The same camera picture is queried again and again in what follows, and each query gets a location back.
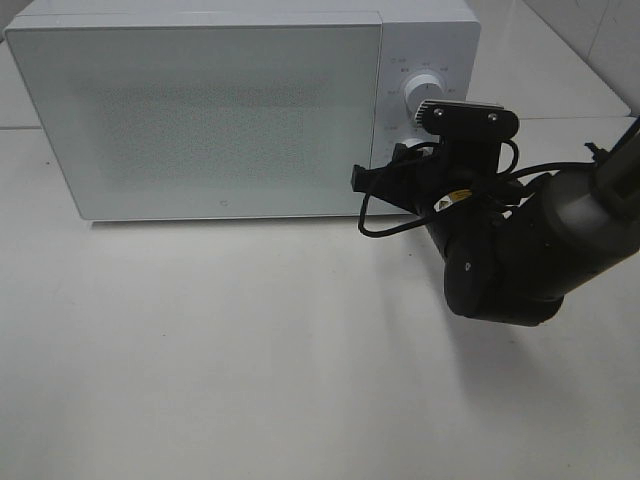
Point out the white microwave knob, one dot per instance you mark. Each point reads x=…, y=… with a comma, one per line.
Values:
x=415, y=143
x=420, y=87

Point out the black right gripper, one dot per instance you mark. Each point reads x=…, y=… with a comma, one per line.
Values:
x=415, y=179

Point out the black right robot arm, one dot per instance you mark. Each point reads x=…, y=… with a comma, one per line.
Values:
x=514, y=241

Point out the white microwave oven body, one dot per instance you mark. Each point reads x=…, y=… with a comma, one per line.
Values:
x=415, y=36

